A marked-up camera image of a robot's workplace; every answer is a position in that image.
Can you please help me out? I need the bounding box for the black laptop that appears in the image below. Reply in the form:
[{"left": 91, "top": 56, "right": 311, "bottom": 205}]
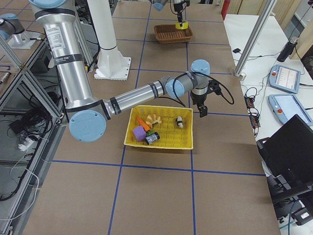
[{"left": 256, "top": 114, "right": 313, "bottom": 185}]

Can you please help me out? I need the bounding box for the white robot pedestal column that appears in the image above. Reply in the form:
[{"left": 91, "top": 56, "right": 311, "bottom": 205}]
[{"left": 88, "top": 0, "right": 132, "bottom": 81}]

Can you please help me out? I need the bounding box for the black white panda figure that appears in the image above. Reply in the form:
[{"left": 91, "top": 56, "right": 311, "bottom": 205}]
[{"left": 176, "top": 116, "right": 184, "bottom": 129}]

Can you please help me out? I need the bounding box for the orange toy carrot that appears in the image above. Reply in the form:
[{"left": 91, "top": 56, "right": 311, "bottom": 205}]
[{"left": 136, "top": 116, "right": 151, "bottom": 132}]

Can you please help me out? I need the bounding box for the yellow tape roll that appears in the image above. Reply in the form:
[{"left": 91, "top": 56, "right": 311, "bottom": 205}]
[{"left": 175, "top": 21, "right": 188, "bottom": 30}]

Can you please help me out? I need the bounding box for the brown wicker basket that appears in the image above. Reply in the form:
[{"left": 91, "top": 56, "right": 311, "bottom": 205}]
[{"left": 154, "top": 22, "right": 193, "bottom": 44}]

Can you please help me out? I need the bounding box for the purple foam cube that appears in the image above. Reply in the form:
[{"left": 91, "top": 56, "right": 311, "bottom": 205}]
[{"left": 133, "top": 126, "right": 146, "bottom": 141}]

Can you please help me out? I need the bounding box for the aluminium frame post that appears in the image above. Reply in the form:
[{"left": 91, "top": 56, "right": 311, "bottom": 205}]
[{"left": 234, "top": 0, "right": 277, "bottom": 77}]

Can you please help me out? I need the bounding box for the small black puck device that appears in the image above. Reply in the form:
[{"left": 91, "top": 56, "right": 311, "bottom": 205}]
[{"left": 233, "top": 48, "right": 241, "bottom": 53}]

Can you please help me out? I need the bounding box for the yellow woven basket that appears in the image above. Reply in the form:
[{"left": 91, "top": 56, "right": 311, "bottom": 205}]
[{"left": 124, "top": 105, "right": 193, "bottom": 150}]

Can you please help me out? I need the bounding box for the lower blue teach pendant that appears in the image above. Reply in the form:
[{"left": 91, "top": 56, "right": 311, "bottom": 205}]
[{"left": 268, "top": 94, "right": 313, "bottom": 126}]

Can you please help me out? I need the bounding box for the dark blue small can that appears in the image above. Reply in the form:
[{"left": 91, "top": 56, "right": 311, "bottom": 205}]
[{"left": 144, "top": 132, "right": 160, "bottom": 145}]

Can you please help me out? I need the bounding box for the upper blue teach pendant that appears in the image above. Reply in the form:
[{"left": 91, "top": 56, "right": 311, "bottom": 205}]
[{"left": 268, "top": 64, "right": 301, "bottom": 94}]

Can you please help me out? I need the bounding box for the black water bottle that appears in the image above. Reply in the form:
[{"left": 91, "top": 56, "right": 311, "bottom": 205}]
[{"left": 277, "top": 37, "right": 299, "bottom": 62}]

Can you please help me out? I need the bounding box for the blue teach pendant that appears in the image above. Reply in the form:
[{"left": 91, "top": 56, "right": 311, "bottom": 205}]
[
  {"left": 268, "top": 94, "right": 313, "bottom": 126},
  {"left": 268, "top": 64, "right": 301, "bottom": 94}
]

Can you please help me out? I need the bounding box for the orange black usb hub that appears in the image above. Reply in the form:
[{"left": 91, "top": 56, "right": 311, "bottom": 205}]
[{"left": 245, "top": 96, "right": 260, "bottom": 129}]

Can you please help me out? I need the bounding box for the black power box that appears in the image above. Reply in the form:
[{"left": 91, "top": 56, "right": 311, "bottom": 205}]
[{"left": 30, "top": 47, "right": 54, "bottom": 73}]

